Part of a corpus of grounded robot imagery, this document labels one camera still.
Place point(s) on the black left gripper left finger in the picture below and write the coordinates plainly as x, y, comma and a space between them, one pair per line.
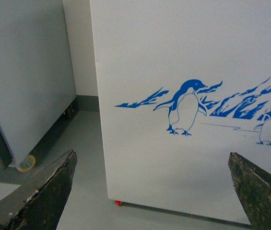
39, 203

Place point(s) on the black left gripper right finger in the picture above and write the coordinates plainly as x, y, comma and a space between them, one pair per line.
252, 185

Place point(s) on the red freezer foot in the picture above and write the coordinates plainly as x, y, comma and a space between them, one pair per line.
118, 203

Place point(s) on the grey upright cabinet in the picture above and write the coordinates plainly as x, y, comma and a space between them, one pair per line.
36, 77

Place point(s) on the white chest freezer blue rim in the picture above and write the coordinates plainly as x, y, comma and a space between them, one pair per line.
181, 85

